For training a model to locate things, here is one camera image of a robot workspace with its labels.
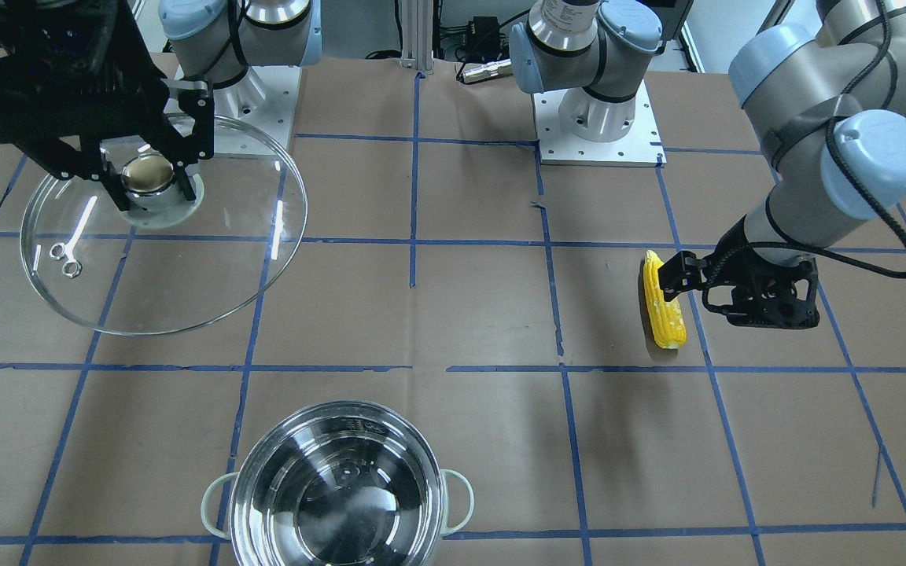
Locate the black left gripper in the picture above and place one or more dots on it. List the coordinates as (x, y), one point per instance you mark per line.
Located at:
(730, 250)

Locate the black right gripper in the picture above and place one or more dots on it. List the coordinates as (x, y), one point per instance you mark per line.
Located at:
(156, 132)

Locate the yellow corn cob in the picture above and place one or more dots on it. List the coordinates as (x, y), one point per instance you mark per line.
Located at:
(667, 326)

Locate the glass pot lid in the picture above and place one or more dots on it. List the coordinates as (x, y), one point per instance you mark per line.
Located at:
(167, 265)

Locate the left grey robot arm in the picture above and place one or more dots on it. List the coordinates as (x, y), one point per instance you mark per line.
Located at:
(830, 115)

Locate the pale green steel pot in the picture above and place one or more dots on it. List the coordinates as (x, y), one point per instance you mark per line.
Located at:
(344, 482)

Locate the silver metal cylinder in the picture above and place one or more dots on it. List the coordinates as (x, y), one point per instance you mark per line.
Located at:
(484, 72)

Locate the black power brick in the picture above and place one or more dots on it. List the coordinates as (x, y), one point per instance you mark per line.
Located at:
(482, 33)

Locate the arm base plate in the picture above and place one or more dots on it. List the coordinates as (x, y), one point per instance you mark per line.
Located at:
(254, 118)
(576, 130)

